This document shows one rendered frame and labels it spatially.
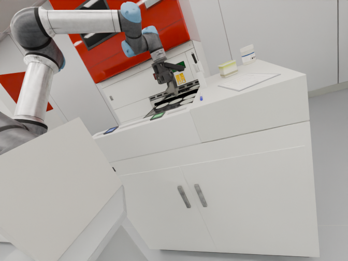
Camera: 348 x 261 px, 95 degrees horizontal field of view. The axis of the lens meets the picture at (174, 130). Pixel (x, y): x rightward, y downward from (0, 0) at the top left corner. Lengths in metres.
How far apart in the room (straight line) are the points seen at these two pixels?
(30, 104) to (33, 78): 0.11
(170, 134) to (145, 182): 0.32
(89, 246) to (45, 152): 0.25
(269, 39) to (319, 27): 0.54
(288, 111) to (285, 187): 0.32
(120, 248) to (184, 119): 0.48
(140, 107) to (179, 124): 0.80
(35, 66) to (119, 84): 0.67
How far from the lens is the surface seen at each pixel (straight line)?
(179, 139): 0.64
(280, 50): 2.78
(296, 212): 0.91
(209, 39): 2.66
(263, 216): 0.91
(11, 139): 0.54
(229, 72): 0.92
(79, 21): 0.80
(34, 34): 0.85
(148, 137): 0.68
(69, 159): 0.53
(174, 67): 0.92
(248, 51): 1.10
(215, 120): 0.59
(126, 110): 1.45
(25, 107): 0.78
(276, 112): 0.61
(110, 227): 0.51
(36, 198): 0.51
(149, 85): 1.29
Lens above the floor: 1.12
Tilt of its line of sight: 21 degrees down
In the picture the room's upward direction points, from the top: 23 degrees counter-clockwise
